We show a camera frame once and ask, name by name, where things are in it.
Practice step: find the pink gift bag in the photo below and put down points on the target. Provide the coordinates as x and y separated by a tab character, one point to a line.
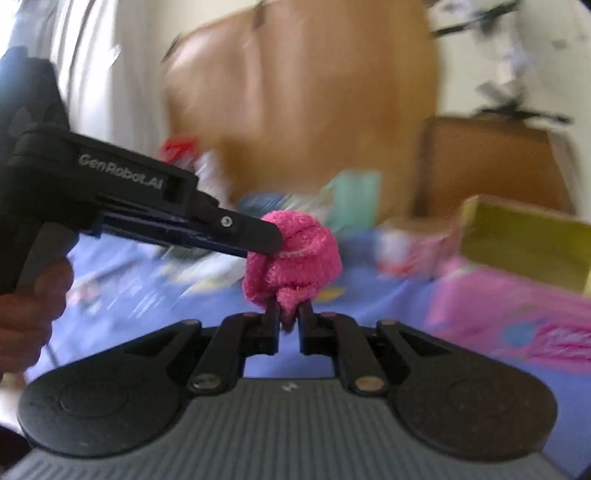
521	240

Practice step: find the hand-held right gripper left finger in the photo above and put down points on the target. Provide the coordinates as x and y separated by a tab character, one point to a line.
272	323

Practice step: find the person's left hand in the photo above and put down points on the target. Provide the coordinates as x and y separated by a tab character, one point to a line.
32	318

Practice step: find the wooden board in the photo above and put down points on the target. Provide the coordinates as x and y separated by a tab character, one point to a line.
300	92

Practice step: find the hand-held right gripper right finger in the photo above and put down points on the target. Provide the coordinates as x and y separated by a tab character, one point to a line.
305	325

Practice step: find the red labelled tin can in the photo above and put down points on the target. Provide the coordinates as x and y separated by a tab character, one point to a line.
411	251

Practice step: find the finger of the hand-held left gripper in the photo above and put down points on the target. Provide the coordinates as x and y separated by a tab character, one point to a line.
249	233

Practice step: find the brown plastic tray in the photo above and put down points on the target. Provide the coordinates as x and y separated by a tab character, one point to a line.
485	161

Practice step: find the pink fluffy sock ball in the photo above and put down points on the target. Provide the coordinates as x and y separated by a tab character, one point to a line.
304	258

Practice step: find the green plastic cup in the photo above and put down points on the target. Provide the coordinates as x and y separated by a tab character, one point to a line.
358	194

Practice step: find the red cereal box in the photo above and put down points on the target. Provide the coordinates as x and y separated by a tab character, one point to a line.
178	148

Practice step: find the blue printed tablecloth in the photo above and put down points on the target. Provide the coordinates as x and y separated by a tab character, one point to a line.
152	295

